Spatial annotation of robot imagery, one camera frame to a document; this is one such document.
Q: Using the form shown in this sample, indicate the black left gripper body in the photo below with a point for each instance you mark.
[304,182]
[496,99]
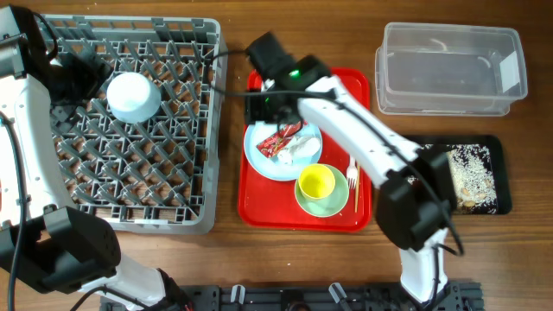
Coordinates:
[79,80]

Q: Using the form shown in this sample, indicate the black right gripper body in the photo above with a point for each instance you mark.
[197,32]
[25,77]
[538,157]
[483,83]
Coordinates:
[266,108]

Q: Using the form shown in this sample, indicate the red snack wrapper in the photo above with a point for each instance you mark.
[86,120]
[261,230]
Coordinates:
[273,144]

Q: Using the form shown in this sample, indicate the white napkin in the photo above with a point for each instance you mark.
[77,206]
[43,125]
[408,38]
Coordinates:
[298,148]

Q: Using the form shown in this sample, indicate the light blue plate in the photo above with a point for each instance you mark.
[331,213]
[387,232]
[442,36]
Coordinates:
[275,167]

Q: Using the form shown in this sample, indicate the white bowl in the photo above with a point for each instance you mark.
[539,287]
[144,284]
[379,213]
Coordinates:
[133,98]

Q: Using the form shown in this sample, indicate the yellow cup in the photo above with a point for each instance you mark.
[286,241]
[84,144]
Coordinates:
[316,182]

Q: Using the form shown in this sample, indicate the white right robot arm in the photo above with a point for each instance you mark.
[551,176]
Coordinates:
[416,192]

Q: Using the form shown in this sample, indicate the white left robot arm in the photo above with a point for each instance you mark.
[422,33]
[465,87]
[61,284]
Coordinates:
[46,241]

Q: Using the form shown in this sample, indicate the grey dishwasher rack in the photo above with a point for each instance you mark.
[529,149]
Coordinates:
[159,176]

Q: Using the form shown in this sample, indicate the clear plastic waste bin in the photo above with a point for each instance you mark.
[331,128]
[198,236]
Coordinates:
[449,70]

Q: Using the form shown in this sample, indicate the white plastic fork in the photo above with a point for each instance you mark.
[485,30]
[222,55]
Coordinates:
[352,173]

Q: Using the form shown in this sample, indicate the wooden chopstick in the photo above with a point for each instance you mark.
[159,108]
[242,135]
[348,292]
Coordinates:
[356,195]

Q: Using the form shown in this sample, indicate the black tray with rice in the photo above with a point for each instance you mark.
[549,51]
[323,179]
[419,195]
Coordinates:
[478,169]

